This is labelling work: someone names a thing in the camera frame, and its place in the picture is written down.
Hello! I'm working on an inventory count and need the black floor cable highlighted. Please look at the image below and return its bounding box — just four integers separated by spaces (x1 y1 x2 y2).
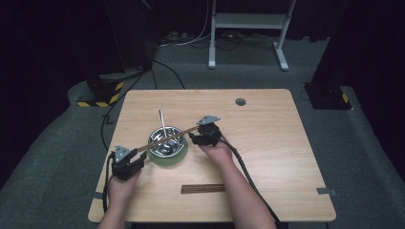
100 58 186 152

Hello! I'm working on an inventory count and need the white metal stand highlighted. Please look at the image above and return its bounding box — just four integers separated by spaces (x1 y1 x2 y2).
207 0 298 72

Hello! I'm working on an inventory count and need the steel spoon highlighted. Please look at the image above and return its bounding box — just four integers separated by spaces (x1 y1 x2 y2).
159 109 176 153

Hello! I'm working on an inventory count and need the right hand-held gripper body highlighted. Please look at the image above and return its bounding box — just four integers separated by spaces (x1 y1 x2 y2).
195 114 223 148

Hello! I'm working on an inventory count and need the black cable coil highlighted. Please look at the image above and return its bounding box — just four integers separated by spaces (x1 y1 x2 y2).
215 31 275 52

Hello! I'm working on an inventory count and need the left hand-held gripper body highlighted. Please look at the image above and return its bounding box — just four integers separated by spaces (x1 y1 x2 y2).
109 144 143 182

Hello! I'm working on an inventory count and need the black stand with striped base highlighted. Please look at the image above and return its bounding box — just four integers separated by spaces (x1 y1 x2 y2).
303 81 354 112
76 73 125 109

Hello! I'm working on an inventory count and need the power strip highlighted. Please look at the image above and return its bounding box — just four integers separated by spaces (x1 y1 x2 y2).
160 31 196 45

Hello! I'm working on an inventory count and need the left hand-held gripper cable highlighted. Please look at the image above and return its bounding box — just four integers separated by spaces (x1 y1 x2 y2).
101 152 117 214

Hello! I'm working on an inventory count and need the person's right hand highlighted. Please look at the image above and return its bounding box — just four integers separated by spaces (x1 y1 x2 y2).
199 135 236 170

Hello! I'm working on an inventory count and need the brown wooden chopstick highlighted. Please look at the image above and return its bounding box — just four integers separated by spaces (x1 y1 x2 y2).
137 125 201 153

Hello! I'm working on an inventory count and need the row of brown chopsticks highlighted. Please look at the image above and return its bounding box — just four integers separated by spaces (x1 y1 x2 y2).
181 183 226 195

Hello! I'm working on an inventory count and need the steel bowl with green base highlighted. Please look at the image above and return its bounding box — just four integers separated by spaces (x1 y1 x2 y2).
146 125 189 167

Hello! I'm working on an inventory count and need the person's left hand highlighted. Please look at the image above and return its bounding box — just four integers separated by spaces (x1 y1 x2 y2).
106 171 141 208

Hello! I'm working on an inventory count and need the white floor cable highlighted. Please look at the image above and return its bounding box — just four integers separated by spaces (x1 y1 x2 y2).
157 0 213 49

